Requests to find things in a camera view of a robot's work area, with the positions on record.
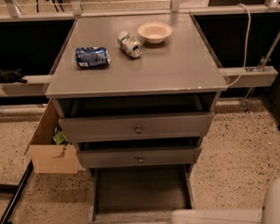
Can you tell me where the grey bottom drawer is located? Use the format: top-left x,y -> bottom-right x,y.
87,164 -> 195,224

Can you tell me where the grey drawer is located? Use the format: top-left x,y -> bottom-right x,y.
87,164 -> 195,224
59,112 -> 214,143
76,146 -> 202,169

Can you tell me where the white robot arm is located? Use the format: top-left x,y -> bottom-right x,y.
170,177 -> 280,224

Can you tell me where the grey wooden drawer cabinet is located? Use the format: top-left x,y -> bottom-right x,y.
41,11 -> 231,183

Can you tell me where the grey top drawer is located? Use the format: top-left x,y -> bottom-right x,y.
59,112 -> 214,143

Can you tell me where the grey middle drawer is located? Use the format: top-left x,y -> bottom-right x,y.
76,146 -> 202,169

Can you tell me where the green and silver soda can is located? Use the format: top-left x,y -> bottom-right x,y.
117,31 -> 143,59

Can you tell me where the blue soda can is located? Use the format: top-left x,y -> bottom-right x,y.
76,47 -> 110,68

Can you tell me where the white paper bowl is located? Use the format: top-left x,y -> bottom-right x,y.
137,22 -> 172,44

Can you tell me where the green packet in box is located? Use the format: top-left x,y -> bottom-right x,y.
52,129 -> 68,146

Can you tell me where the cardboard box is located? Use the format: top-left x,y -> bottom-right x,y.
29,100 -> 79,174

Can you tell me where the metal diagonal strut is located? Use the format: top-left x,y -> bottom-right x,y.
240,30 -> 280,113

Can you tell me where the black floor stand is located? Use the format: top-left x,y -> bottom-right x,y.
0,162 -> 33,224

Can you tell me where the grey horizontal rail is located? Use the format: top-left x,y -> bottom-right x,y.
0,66 -> 278,98

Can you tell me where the black object on rail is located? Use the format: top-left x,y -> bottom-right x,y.
0,69 -> 28,84

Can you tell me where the white cable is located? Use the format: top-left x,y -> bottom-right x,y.
221,2 -> 254,88

